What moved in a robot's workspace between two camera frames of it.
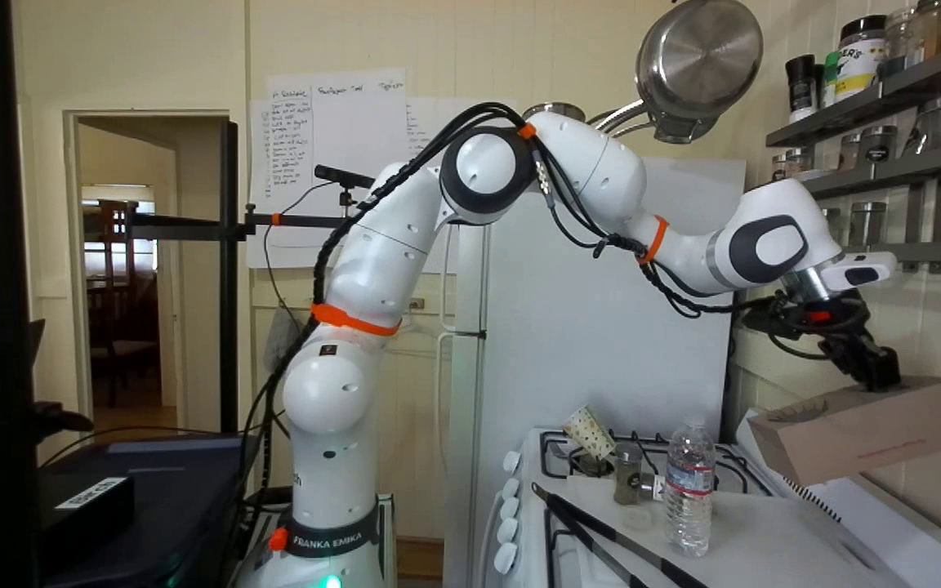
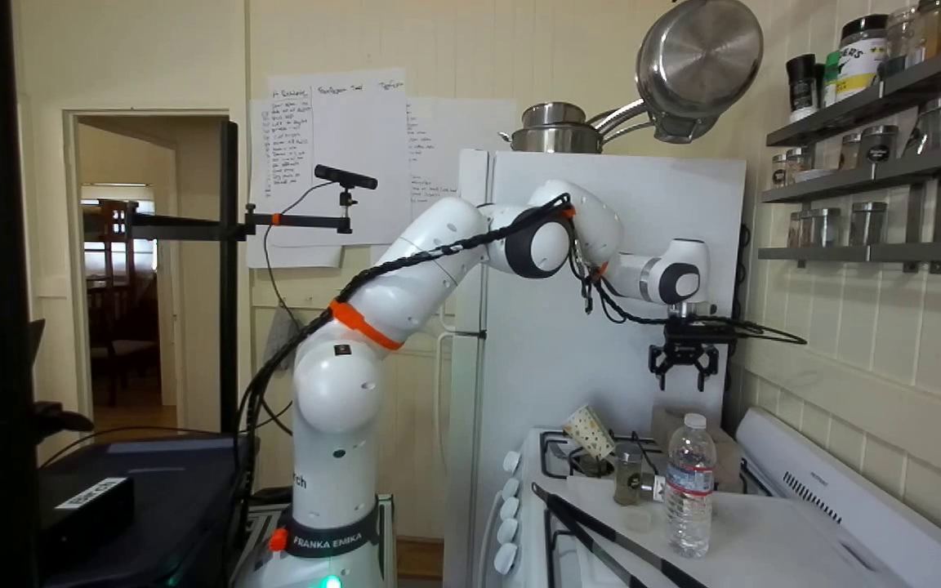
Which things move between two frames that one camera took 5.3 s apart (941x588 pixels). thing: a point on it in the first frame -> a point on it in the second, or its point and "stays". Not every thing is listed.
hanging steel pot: (694, 60) stays
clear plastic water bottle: (689, 489) stays
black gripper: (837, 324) -> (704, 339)
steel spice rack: (909, 164) stays
